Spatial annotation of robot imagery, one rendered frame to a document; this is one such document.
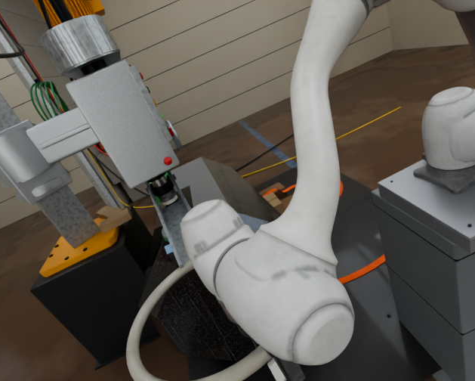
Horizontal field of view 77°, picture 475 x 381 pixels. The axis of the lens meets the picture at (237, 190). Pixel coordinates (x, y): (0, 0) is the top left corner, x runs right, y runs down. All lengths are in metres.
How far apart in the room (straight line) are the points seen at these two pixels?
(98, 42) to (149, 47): 5.40
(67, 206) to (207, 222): 1.73
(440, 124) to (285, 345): 0.85
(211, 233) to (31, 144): 1.66
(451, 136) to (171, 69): 5.88
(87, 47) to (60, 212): 1.21
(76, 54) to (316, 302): 1.03
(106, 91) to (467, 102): 1.10
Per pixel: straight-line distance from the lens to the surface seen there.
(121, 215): 2.06
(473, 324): 1.33
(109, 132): 1.17
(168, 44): 6.53
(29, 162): 1.98
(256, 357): 0.63
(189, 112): 6.59
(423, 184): 1.17
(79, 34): 1.15
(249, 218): 1.37
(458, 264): 1.09
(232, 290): 0.36
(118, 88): 1.16
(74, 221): 2.13
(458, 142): 1.05
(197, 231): 0.43
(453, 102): 1.04
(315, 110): 0.45
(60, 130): 1.94
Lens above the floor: 1.50
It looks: 25 degrees down
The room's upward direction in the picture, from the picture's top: 24 degrees counter-clockwise
